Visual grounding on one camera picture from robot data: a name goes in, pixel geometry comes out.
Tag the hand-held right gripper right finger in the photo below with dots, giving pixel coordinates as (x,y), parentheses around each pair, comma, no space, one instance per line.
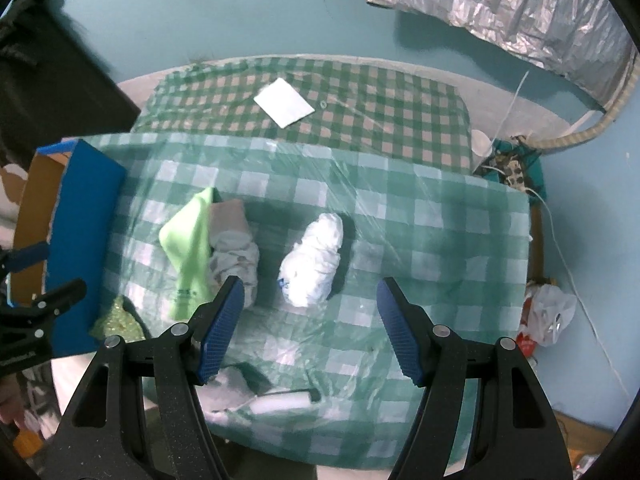
(400,330)

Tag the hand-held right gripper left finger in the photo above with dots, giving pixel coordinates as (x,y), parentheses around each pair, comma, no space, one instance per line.
(222,325)

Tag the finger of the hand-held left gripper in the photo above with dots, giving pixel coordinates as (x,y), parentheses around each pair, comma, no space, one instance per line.
(60,296)
(30,252)

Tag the blue cardboard box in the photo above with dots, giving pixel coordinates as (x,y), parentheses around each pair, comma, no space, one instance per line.
(85,240)

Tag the black sock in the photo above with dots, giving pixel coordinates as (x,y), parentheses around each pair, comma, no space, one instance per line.
(255,377)

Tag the green speckled sock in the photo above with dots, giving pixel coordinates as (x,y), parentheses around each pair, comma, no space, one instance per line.
(117,322)

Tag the grey white patterned cloth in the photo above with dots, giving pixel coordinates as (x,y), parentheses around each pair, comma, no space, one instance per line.
(235,260)

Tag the light green cloth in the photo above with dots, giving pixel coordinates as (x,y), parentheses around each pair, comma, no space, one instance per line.
(187,245)

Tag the white sock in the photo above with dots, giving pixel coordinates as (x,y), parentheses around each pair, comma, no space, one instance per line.
(280,404)

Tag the beige sock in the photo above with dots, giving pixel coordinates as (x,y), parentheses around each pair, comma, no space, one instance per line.
(230,217)

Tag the green white checkered tablecloth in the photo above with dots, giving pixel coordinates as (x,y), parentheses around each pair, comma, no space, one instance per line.
(400,220)

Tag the red packet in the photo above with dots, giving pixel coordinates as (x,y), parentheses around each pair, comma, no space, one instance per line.
(526,345)

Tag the white plastic bag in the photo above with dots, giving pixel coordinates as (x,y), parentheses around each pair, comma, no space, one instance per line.
(550,310)

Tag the dark cabinet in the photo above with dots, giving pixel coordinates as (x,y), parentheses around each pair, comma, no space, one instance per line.
(55,85)

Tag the white power strip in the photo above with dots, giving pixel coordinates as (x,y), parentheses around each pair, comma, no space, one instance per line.
(515,175)

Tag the white cup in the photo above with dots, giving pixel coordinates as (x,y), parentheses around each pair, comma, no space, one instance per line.
(481,142)

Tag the green beige checkered sheet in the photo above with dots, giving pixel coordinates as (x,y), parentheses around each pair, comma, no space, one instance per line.
(390,110)

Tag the white paper sheet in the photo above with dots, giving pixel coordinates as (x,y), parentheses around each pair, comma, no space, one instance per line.
(282,102)

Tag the striped tube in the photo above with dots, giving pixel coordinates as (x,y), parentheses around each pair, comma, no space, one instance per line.
(610,115)

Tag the silver foil sheet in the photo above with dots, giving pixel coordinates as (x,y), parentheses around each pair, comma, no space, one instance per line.
(500,5)

